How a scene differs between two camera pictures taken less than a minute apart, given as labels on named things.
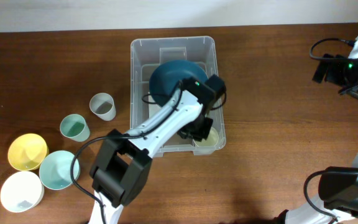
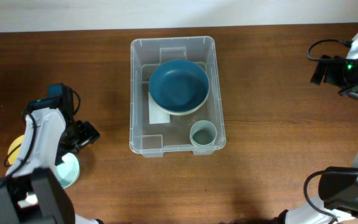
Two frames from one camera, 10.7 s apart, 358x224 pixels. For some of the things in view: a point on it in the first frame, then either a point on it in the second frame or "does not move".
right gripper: x=333 y=74 does not move
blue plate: x=166 y=78 does not move
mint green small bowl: x=55 y=171 does not move
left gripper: x=201 y=134 -> x=89 y=133
